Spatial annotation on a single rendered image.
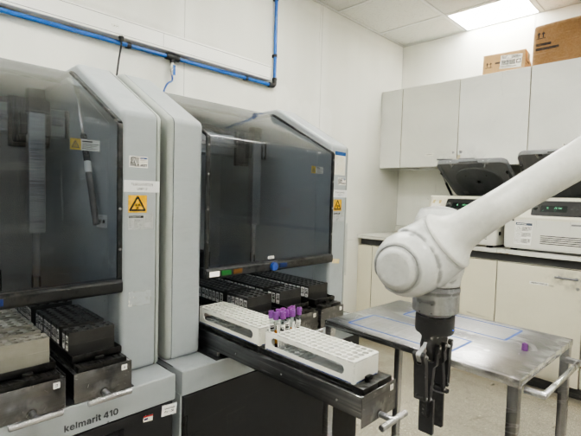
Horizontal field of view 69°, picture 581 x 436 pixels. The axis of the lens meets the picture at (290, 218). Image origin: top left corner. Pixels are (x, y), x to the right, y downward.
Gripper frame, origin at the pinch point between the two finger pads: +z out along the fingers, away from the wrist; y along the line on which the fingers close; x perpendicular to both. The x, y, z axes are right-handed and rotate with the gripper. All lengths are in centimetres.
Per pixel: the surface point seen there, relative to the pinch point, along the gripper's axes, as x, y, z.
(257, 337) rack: -48.0, 5.0, -4.2
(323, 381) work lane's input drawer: -22.7, 6.8, -0.8
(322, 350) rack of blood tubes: -24.9, 4.7, -6.9
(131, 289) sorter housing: -72, 29, -17
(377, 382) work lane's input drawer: -12.6, 0.3, -2.0
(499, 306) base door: -62, -229, 30
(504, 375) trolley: 5.8, -24.7, -2.2
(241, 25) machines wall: -182, -94, -152
